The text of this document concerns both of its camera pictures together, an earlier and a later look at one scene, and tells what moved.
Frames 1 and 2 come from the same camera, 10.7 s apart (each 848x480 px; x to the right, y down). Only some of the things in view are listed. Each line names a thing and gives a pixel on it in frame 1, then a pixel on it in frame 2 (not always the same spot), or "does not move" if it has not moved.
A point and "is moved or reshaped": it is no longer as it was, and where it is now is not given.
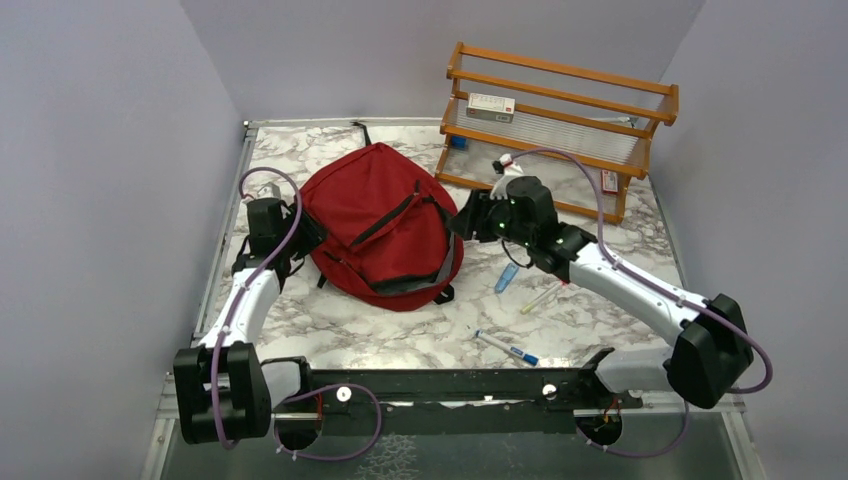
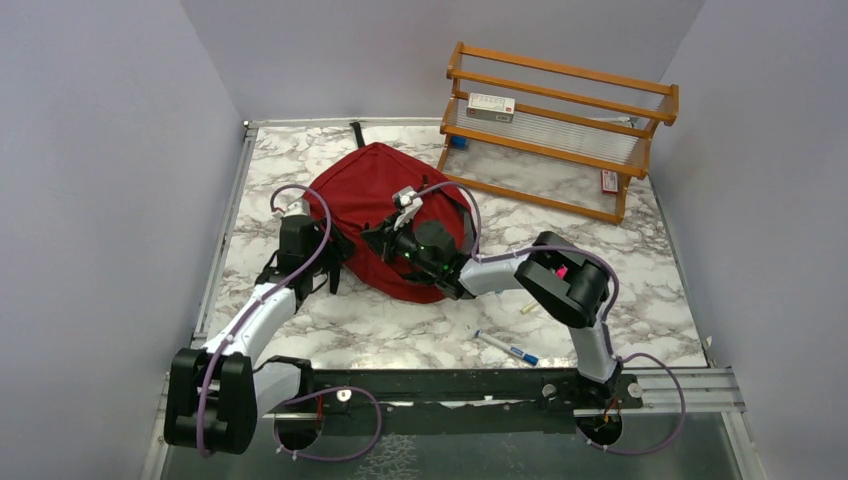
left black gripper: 314,235 -> 339,249
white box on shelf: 491,107 does not move
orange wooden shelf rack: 586,133 does not move
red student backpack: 393,236 is moved or reshaped
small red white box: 609,181 does not move
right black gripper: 472,216 -> 382,239
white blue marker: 506,347 does not move
